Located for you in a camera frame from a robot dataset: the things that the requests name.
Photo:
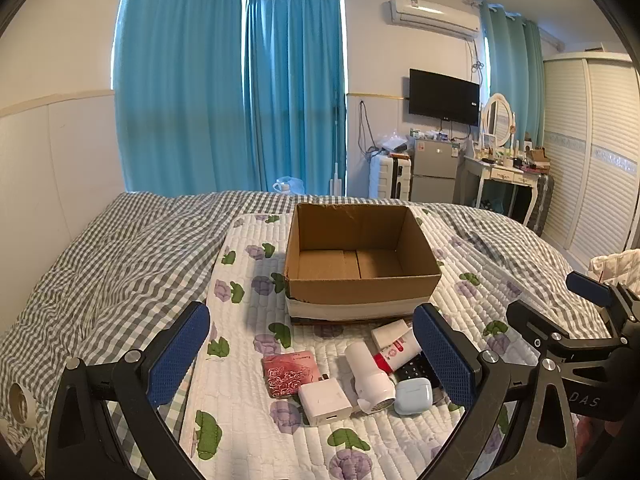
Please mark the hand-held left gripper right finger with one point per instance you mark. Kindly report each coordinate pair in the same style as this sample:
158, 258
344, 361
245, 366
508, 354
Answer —
445, 360

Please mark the plastic bag on suitcase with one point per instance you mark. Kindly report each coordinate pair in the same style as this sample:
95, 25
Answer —
392, 142

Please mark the brown cardboard box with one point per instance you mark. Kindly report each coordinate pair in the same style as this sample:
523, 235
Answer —
360, 290

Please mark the white suitcase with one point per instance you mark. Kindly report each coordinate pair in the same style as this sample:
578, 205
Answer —
381, 177

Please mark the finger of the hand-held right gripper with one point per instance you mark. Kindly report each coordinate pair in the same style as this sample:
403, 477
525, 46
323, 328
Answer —
590, 287
550, 340

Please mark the tape roll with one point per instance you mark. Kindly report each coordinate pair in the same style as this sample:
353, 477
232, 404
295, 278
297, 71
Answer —
27, 405

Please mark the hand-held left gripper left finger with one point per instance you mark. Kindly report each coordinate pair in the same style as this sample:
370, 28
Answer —
180, 355

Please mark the small white carton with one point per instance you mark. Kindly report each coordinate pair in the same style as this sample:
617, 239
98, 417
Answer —
387, 332

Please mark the white laundry basket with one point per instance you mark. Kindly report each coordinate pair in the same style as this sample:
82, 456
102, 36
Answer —
615, 267

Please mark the dark suitcase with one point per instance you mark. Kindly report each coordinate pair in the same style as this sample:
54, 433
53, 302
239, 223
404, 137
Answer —
402, 180

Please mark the silver mini fridge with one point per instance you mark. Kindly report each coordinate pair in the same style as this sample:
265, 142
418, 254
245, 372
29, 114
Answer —
432, 175

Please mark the black wall television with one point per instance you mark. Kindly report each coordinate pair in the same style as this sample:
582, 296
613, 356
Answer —
442, 95

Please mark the grey checked bed sheet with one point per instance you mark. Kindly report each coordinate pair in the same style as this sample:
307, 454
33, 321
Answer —
125, 260

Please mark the clear plastic bag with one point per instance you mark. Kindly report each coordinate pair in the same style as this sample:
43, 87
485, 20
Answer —
289, 185

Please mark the white oval vanity mirror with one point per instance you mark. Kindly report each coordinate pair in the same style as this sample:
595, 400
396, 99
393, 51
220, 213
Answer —
497, 115

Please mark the black remote control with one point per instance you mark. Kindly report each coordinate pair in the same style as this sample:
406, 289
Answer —
415, 370

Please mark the white louvered wardrobe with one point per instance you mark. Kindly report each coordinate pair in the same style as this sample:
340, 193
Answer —
590, 160

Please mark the white air conditioner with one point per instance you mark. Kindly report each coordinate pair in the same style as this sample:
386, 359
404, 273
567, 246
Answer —
432, 15

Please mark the white floral quilted mat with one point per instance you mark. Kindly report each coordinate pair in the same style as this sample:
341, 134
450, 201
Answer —
250, 320

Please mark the white tube with red cap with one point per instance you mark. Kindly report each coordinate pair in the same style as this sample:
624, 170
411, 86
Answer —
400, 350

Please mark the white charger adapter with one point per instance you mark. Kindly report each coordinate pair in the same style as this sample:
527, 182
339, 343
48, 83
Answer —
322, 402

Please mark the white dressing table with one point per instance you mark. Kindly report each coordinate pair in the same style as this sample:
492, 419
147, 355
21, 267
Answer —
500, 174

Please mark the light blue earbuds case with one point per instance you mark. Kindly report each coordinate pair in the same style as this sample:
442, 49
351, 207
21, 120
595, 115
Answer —
412, 397

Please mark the blue curtain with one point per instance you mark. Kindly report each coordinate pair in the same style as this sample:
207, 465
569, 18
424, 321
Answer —
180, 85
510, 60
295, 85

